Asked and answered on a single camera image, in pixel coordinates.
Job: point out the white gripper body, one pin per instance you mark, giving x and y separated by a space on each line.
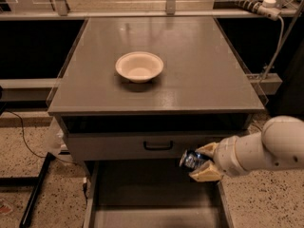
225 157

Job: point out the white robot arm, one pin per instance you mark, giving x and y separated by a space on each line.
278 146

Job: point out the white striped cable connector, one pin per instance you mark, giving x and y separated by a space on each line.
266 8

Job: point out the white paper bowl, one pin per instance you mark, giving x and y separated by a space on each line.
139 66

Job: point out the black drawer handle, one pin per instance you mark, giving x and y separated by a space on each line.
157 146

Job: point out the grey metal rail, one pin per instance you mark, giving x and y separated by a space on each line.
218 13

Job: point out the grey upper drawer front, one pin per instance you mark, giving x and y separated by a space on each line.
129 146

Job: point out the grey drawer cabinet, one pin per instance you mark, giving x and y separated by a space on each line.
202 86

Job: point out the black metal floor frame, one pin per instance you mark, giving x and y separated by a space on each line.
20 195

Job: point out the blue pepsi can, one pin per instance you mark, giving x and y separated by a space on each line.
192 160

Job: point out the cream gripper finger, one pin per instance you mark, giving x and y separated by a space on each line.
208 149
206 172

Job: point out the open grey middle drawer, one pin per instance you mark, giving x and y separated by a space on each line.
153 194

